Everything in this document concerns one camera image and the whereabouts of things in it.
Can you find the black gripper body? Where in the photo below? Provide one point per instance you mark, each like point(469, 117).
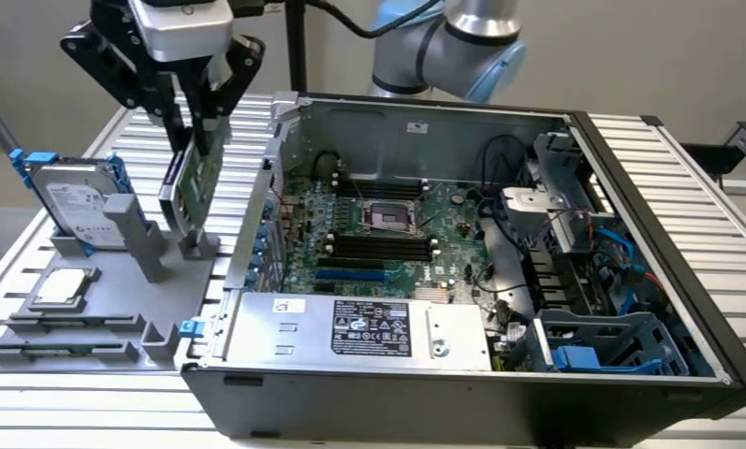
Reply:
point(122, 33)

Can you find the green gpu card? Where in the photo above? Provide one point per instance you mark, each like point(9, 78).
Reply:
point(196, 182)

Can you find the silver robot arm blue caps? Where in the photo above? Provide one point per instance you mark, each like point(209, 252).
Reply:
point(446, 51)

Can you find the black ram slot bank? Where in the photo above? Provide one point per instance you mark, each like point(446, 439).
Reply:
point(381, 249)
point(378, 188)

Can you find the black expansion slot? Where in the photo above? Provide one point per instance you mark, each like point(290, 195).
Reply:
point(347, 264)

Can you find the blue expansion slot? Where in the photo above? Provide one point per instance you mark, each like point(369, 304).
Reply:
point(350, 276)

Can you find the black vertical pole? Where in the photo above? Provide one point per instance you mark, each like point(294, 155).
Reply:
point(295, 47)

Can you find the white case sticker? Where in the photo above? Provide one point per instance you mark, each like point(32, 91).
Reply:
point(414, 127)

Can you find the cpu socket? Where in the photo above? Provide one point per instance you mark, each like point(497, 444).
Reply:
point(389, 217)

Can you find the silver cpu chip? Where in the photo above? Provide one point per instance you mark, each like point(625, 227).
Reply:
point(60, 289)

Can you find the grey parts rack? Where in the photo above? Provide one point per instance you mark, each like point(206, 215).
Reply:
point(116, 299)

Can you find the green motherboard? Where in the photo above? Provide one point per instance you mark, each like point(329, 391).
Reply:
point(453, 234)

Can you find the green ram stick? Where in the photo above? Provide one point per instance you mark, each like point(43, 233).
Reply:
point(60, 348)
point(72, 322)

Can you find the blue plastic clip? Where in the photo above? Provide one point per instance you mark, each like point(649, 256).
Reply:
point(187, 327)

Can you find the silver power supply unit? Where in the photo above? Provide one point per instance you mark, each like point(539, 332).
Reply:
point(322, 327)

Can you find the silver drive cage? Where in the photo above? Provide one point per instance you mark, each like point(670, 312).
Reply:
point(565, 187)

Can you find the black pc case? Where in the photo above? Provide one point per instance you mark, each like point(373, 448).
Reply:
point(446, 407)

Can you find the grey blue disk bay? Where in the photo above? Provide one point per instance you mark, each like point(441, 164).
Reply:
point(621, 341)

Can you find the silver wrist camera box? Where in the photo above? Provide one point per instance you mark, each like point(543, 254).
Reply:
point(182, 28)

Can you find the hard disk with blue bracket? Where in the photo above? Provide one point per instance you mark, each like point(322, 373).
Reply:
point(79, 201)

